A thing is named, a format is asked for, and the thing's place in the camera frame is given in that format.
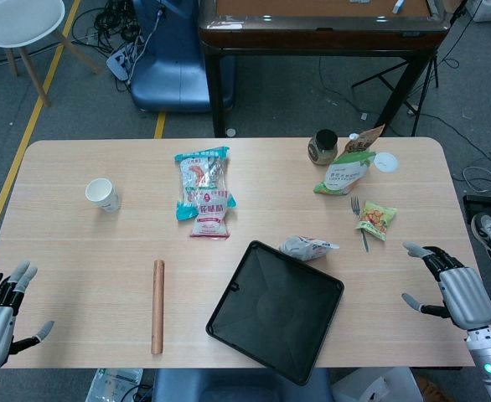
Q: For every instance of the brown mahjong table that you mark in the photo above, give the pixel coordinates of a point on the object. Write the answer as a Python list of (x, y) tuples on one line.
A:
[(321, 29)]

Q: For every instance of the metal fork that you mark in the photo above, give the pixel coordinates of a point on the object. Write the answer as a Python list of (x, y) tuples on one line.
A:
[(362, 228)]

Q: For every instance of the green snack packet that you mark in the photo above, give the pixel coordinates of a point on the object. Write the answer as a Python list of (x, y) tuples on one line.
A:
[(377, 220)]

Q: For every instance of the wooden rolling pin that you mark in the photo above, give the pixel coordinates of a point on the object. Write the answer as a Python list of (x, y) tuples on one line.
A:
[(158, 307)]

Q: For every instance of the glass jar black lid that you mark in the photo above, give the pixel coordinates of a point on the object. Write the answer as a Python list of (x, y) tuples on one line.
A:
[(323, 146)]

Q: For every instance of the single white mahjong tile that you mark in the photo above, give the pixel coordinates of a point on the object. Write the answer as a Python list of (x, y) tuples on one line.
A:
[(398, 5)]

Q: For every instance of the white cardboard box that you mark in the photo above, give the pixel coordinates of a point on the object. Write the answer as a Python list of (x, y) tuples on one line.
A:
[(375, 387)]

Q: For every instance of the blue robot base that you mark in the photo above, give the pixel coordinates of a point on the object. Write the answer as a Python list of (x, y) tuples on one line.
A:
[(174, 71)]

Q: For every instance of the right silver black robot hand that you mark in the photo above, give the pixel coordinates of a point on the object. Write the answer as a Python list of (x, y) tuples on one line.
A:
[(465, 293)]

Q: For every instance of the white round lid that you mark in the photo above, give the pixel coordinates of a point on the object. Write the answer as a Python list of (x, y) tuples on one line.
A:
[(386, 162)]

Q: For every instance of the teal shrimp snack bag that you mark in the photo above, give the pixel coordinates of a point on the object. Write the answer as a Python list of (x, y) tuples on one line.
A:
[(201, 171)]

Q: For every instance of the white plastic chair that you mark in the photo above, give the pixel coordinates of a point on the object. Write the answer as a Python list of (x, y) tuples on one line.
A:
[(19, 21)]

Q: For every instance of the pink white sugar bag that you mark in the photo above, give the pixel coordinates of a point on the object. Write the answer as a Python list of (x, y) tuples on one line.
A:
[(211, 215)]

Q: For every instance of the clear plastic bag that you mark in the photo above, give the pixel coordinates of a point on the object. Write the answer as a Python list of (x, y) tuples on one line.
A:
[(113, 385)]

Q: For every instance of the orange spouted pouch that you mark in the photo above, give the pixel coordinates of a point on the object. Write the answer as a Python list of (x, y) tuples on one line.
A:
[(365, 140)]

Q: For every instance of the black square plastic tray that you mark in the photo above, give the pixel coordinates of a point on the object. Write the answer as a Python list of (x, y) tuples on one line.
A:
[(275, 310)]

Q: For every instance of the black tripod stand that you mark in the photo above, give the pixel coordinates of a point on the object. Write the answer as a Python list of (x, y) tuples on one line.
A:
[(432, 71)]

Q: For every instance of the white blue powder bag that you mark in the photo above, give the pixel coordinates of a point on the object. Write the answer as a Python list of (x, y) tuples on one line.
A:
[(306, 248)]

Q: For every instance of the white power strip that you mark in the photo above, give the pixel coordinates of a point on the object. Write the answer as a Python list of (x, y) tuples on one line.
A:
[(124, 58)]

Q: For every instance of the corn starch pouch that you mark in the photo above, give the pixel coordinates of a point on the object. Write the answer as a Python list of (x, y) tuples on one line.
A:
[(346, 173)]

